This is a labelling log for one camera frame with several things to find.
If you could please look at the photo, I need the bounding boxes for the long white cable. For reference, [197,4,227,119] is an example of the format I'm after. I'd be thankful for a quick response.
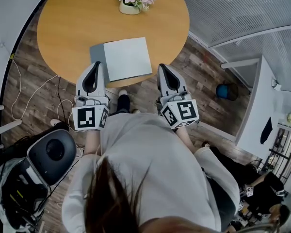
[10,54,60,120]

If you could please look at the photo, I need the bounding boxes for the thin black cable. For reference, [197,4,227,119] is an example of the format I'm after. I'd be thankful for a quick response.
[56,76,64,121]

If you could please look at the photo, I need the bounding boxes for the person's left leg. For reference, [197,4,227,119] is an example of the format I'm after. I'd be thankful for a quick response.
[115,95,131,115]

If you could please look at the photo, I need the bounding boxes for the pink flowers in white pot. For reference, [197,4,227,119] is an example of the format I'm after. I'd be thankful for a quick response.
[115,0,158,16]

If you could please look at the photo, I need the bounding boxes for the looped white cable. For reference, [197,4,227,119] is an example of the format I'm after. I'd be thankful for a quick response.
[56,99,85,158]

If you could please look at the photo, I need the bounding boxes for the black cloth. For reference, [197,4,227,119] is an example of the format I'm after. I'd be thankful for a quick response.
[260,117,274,145]

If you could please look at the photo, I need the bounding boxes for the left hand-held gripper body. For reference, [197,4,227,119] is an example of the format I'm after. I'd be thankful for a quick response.
[72,95,110,132]

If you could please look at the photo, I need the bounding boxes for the person's left forearm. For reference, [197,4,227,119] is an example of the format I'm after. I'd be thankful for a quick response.
[83,129,103,156]

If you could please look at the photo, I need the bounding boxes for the person's right forearm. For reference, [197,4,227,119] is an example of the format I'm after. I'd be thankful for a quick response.
[174,126,196,155]

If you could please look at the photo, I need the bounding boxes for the white metal bar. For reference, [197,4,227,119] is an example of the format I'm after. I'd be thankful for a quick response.
[0,119,23,133]

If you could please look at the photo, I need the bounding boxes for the grey notebook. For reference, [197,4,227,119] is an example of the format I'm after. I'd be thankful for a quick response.
[89,37,153,83]

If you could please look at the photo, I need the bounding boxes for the person's white sweatshirt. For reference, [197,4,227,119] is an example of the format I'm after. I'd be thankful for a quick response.
[62,112,241,233]

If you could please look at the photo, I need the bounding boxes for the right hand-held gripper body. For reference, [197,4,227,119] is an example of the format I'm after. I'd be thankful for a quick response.
[157,91,200,130]

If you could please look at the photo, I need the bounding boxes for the black metal rack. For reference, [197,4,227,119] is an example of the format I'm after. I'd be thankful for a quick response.
[269,127,291,179]

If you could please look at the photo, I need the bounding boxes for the small white box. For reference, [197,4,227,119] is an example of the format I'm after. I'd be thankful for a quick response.
[271,78,282,91]

